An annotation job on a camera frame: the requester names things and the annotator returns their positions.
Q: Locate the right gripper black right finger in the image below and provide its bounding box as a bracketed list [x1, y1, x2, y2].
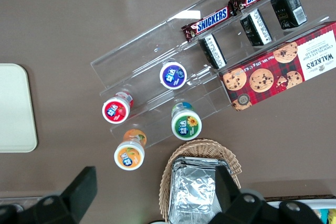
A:
[208, 165, 323, 224]

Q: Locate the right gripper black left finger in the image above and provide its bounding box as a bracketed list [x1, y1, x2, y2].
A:
[0, 166, 98, 224]

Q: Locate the tan oval wicker basket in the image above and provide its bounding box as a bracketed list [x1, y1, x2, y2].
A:
[159, 138, 242, 223]

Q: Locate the white rectangular tray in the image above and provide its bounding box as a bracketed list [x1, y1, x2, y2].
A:
[0, 63, 38, 153]

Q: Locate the aluminium foil container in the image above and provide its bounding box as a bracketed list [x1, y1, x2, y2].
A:
[169, 156, 234, 224]

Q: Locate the clear plastic container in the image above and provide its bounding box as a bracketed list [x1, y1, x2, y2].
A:
[0, 196, 44, 209]

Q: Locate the orange lid gum jar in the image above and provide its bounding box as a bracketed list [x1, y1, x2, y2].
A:
[113, 129, 148, 170]

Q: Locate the white plastic bin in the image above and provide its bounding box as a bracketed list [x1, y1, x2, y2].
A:
[265, 197, 336, 224]

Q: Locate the colourful snack packet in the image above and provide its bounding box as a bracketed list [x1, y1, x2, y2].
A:
[319, 208, 336, 224]

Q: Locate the red lid gum jar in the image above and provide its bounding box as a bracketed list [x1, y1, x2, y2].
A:
[101, 91, 134, 124]

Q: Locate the green lid gum jar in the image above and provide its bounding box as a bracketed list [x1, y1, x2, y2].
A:
[171, 102, 203, 141]

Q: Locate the red Walkers cookie box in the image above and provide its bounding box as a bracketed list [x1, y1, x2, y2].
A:
[218, 21, 336, 112]

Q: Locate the purple lid gum jar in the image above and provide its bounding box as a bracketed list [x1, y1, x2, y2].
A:
[159, 60, 187, 90]

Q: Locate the small black white box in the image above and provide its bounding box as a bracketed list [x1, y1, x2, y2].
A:
[239, 8, 272, 47]
[270, 0, 308, 30]
[198, 33, 228, 70]

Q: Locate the clear acrylic tiered stand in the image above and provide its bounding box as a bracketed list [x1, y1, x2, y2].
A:
[90, 0, 330, 149]

